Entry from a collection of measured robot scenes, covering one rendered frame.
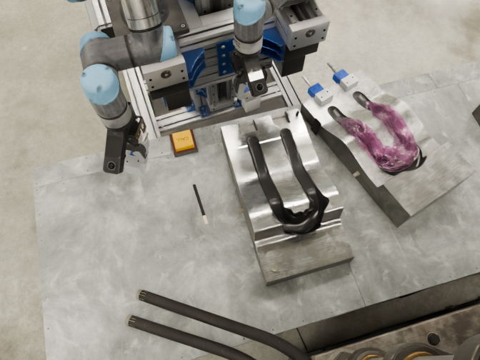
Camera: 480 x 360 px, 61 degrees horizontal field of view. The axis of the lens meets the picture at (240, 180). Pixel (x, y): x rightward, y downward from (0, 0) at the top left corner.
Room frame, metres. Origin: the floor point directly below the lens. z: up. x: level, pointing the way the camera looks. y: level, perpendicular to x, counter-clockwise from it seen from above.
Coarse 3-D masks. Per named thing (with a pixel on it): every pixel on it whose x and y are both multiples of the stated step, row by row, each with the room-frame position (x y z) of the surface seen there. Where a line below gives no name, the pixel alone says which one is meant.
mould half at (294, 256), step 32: (224, 128) 0.68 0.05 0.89; (288, 128) 0.67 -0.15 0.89; (288, 160) 0.56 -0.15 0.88; (256, 192) 0.45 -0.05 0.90; (288, 192) 0.44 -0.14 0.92; (256, 224) 0.34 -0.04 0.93; (256, 256) 0.29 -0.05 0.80; (288, 256) 0.27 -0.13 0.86; (320, 256) 0.27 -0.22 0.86; (352, 256) 0.27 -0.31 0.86
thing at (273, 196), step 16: (256, 144) 0.62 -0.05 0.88; (288, 144) 0.62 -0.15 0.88; (256, 160) 0.57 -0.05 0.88; (304, 176) 0.50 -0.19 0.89; (272, 192) 0.45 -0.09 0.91; (320, 192) 0.43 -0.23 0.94; (272, 208) 0.40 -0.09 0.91; (320, 208) 0.40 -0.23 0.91; (288, 224) 0.36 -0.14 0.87; (304, 224) 0.36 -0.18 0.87; (320, 224) 0.35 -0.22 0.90
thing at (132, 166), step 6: (144, 138) 0.62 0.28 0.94; (126, 156) 0.54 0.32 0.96; (132, 156) 0.54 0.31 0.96; (126, 162) 0.52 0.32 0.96; (132, 162) 0.52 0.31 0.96; (138, 162) 0.52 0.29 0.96; (126, 168) 0.51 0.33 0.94; (132, 168) 0.51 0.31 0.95; (138, 168) 0.51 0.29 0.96; (144, 168) 0.53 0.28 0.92; (138, 174) 0.51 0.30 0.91
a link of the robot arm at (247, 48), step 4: (236, 40) 0.75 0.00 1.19; (260, 40) 0.75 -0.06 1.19; (236, 44) 0.76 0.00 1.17; (240, 44) 0.74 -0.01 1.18; (244, 44) 0.74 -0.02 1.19; (248, 44) 0.74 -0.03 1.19; (252, 44) 0.74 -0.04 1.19; (256, 44) 0.74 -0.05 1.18; (260, 44) 0.75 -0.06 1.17; (236, 48) 0.75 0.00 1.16; (240, 48) 0.74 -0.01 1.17; (244, 48) 0.74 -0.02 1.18; (248, 48) 0.74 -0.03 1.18; (252, 48) 0.74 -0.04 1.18; (256, 48) 0.74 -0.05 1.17; (260, 48) 0.75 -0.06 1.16; (244, 52) 0.74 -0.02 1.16; (248, 52) 0.74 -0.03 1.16; (252, 52) 0.74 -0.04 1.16
